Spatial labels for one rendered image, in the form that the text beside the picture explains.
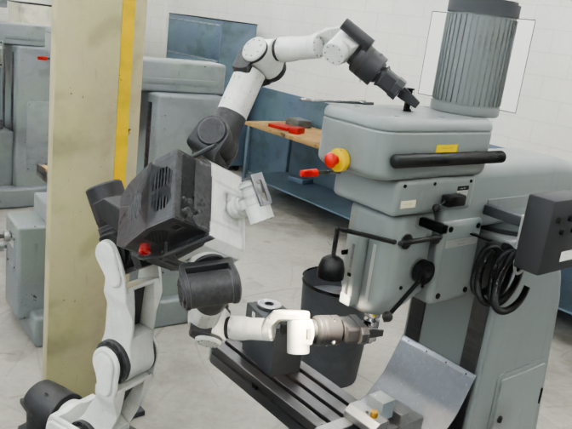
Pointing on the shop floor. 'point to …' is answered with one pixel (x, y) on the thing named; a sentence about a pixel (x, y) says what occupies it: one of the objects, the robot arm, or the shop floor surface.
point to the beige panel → (86, 170)
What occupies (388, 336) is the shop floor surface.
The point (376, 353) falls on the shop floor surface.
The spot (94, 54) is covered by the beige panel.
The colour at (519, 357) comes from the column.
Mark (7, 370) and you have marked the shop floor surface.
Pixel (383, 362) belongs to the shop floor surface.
